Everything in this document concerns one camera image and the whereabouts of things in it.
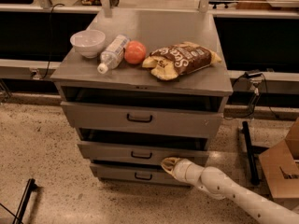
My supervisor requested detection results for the black cable left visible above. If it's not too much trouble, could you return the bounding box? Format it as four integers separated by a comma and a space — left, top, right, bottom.
40, 3, 66, 80

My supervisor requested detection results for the white ceramic bowl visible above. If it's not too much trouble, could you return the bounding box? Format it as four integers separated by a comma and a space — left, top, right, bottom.
70, 30, 106, 59

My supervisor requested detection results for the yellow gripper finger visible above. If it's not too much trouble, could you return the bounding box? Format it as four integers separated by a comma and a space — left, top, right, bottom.
163, 167, 174, 175
161, 157, 182, 167

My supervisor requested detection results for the grey top drawer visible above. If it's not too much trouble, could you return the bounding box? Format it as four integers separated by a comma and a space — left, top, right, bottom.
61, 102, 222, 139

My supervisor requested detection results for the clear plastic water bottle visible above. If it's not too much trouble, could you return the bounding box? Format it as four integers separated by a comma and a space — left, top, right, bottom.
97, 35, 130, 74

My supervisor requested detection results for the grey bottom drawer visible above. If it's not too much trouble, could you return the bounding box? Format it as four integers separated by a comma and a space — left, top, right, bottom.
90, 163, 186, 186

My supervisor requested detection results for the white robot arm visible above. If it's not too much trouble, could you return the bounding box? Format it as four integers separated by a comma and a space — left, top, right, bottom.
161, 157, 299, 224

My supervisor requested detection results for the red tomato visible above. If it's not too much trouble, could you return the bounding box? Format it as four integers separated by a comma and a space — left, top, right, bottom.
124, 41, 146, 64

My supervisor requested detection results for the grey drawer cabinet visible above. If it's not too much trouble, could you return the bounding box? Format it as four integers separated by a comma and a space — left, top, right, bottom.
50, 8, 235, 161

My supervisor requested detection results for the black floor bar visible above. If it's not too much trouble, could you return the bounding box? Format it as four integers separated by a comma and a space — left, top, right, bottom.
242, 121, 260, 185
12, 178, 37, 224

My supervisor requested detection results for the black floor bar right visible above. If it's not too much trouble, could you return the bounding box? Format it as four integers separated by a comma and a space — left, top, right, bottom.
242, 121, 260, 185

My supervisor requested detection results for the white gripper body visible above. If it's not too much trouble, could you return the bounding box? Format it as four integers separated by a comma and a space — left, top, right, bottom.
172, 159, 204, 185

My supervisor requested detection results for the black floor bar left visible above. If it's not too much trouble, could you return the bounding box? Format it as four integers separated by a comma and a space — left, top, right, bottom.
12, 178, 37, 224

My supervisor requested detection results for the cardboard box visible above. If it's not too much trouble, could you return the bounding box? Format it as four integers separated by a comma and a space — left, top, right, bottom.
259, 119, 299, 212

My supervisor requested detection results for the grey drawer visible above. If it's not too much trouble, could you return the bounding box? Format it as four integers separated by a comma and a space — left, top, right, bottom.
61, 102, 222, 139
78, 141, 208, 165
90, 163, 186, 186

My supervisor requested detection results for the brown yellow chip bag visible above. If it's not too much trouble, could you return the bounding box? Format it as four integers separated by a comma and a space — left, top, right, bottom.
142, 42, 221, 81

